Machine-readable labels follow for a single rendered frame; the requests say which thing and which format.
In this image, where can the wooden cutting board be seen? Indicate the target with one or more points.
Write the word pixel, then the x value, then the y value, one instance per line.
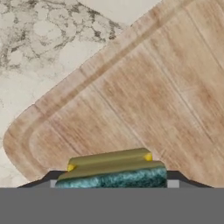
pixel 140 99

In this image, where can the yellow and green sponge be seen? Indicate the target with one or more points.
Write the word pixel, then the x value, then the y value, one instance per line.
pixel 116 172

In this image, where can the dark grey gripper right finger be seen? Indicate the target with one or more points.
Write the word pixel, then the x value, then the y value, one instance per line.
pixel 178 180

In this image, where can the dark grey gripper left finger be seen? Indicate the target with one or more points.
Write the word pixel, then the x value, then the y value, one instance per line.
pixel 46 179

